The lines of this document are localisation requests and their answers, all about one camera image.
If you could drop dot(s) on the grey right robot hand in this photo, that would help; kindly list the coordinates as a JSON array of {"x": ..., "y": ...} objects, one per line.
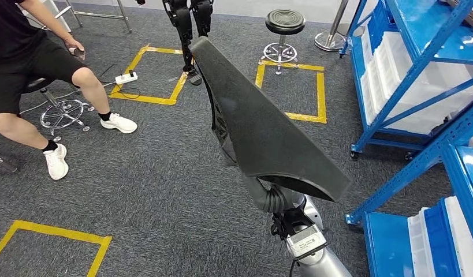
[{"x": 270, "y": 200}]

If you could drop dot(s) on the black plastic car part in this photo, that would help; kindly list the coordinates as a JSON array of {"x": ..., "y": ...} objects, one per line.
[{"x": 259, "y": 133}]

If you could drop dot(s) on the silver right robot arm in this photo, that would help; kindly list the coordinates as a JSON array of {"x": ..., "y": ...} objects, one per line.
[{"x": 328, "y": 267}]

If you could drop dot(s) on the blue steel shelf rack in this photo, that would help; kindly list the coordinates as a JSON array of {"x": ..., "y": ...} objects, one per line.
[
  {"x": 389, "y": 244},
  {"x": 397, "y": 97}
]

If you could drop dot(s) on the yellow floor tape square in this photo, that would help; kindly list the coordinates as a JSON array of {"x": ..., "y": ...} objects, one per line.
[
  {"x": 48, "y": 231},
  {"x": 320, "y": 95},
  {"x": 144, "y": 98}
]

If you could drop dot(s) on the blue plastic bin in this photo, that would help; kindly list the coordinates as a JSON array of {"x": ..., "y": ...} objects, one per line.
[{"x": 441, "y": 244}]

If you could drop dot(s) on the black round swivel stool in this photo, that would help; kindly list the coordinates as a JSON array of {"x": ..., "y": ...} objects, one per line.
[{"x": 285, "y": 21}]

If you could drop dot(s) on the stack of white bins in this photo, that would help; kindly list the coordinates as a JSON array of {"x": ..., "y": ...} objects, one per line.
[{"x": 389, "y": 61}]

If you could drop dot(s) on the white power strip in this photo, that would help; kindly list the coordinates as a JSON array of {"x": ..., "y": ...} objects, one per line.
[{"x": 126, "y": 78}]

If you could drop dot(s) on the person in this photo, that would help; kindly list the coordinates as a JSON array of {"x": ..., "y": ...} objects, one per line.
[{"x": 14, "y": 38}]

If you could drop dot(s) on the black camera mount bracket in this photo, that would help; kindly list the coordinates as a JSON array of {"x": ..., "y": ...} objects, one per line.
[{"x": 289, "y": 221}]

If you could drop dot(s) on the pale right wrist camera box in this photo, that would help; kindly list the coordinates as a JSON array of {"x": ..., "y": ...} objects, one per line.
[{"x": 305, "y": 241}]

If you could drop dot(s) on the chrome stanchion post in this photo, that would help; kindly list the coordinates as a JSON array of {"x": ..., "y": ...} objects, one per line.
[{"x": 330, "y": 40}]

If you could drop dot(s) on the steel frame table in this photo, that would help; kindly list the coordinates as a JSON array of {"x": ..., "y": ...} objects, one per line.
[{"x": 124, "y": 17}]

